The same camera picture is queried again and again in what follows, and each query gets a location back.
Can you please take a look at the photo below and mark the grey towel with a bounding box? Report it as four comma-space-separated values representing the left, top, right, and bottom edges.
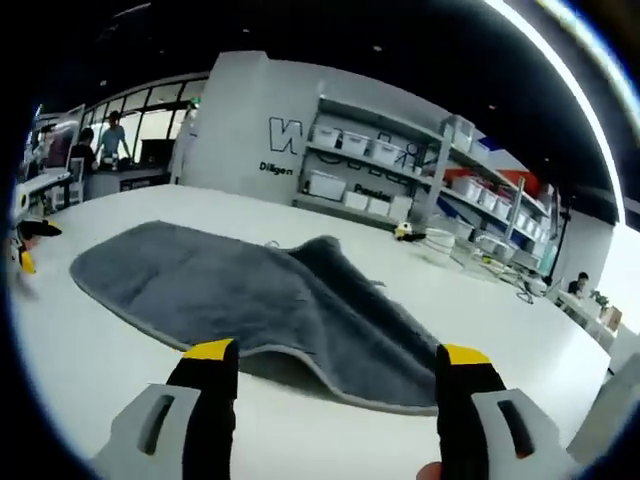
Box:
69, 219, 442, 417

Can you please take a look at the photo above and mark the row of white storage bins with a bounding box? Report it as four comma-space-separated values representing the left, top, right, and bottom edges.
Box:
302, 113, 551, 251

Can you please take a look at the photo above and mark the brown cardboard box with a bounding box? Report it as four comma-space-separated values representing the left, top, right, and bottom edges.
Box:
599, 304, 624, 330

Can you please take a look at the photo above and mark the long ceiling light strip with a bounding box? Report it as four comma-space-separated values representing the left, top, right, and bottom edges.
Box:
483, 0, 629, 229

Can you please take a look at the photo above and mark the unused yellow black gripper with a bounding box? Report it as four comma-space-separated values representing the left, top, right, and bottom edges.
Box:
393, 221, 427, 244

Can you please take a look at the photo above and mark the grey metal shelving unit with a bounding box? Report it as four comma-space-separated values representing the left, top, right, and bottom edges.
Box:
291, 94, 557, 282

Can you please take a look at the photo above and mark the dark counter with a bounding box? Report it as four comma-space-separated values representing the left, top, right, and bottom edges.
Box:
83, 166, 172, 202

